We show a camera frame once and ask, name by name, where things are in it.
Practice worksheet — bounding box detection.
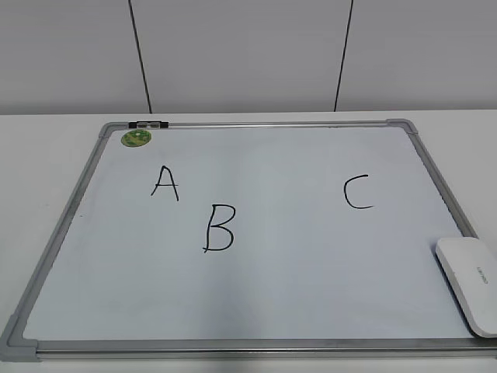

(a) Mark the white whiteboard eraser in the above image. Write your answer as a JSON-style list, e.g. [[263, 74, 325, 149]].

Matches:
[[435, 237, 496, 338]]

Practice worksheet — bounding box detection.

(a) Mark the green round magnet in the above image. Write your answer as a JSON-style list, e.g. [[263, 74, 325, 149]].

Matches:
[[120, 129, 152, 148]]

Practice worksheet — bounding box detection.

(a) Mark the white magnetic whiteboard, aluminium frame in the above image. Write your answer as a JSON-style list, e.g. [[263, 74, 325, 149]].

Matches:
[[1, 119, 496, 361]]

